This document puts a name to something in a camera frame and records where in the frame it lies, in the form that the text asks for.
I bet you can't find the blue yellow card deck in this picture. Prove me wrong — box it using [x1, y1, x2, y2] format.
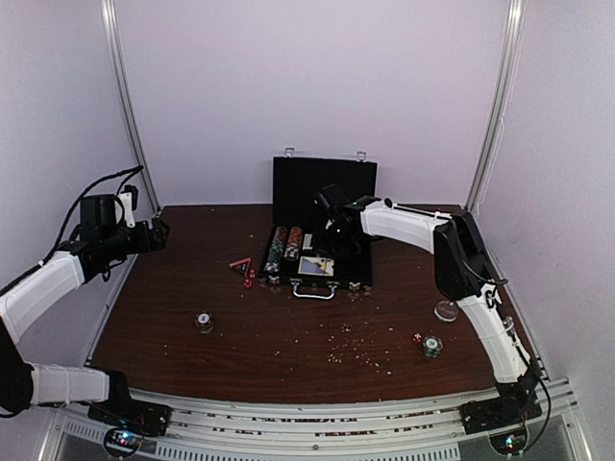
[298, 256, 334, 277]

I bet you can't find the right aluminium frame post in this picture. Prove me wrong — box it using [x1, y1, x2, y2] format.
[466, 0, 527, 215]

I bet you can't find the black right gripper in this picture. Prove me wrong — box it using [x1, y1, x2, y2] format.
[311, 222, 356, 259]

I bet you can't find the triangular all-in button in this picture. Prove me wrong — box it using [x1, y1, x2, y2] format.
[229, 257, 252, 274]

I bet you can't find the clear round dealer button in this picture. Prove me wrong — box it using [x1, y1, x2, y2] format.
[433, 300, 459, 323]

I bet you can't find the right row of poker chips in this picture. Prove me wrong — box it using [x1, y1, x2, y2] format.
[283, 227, 304, 261]

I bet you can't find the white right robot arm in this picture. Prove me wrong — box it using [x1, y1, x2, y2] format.
[313, 187, 538, 425]

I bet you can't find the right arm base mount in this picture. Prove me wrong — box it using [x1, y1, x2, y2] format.
[459, 378, 542, 457]

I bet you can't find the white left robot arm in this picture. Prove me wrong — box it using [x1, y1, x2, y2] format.
[1, 218, 170, 435]

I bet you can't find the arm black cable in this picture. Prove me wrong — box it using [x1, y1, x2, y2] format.
[47, 165, 145, 255]
[468, 249, 554, 455]

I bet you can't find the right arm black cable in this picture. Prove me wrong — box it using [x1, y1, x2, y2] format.
[468, 249, 554, 455]

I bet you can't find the left aluminium frame post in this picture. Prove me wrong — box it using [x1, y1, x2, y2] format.
[100, 0, 162, 214]

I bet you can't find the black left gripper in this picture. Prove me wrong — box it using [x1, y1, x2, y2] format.
[102, 216, 170, 260]

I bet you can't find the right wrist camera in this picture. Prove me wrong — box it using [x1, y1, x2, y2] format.
[314, 183, 348, 214]

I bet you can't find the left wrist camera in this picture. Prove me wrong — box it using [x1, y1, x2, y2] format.
[79, 184, 138, 241]

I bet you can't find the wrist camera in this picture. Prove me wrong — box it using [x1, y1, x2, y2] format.
[79, 184, 138, 241]
[314, 183, 348, 214]

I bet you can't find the aluminium frame post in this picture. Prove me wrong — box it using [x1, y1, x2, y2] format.
[100, 0, 162, 214]
[466, 0, 527, 215]

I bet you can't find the white card deck box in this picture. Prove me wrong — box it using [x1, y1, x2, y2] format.
[302, 233, 314, 252]

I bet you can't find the green right poker chip stack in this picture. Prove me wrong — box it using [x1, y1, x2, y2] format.
[423, 336, 443, 358]

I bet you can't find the left row of poker chips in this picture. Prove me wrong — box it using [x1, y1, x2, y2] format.
[263, 226, 288, 274]

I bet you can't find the black poker set case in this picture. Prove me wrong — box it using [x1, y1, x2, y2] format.
[258, 154, 378, 300]

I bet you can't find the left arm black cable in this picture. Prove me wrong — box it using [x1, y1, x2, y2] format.
[47, 165, 145, 255]

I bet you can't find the row of poker chips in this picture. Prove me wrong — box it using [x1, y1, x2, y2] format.
[283, 227, 304, 261]
[263, 226, 288, 274]

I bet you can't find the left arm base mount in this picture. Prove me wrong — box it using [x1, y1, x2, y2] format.
[87, 369, 172, 459]

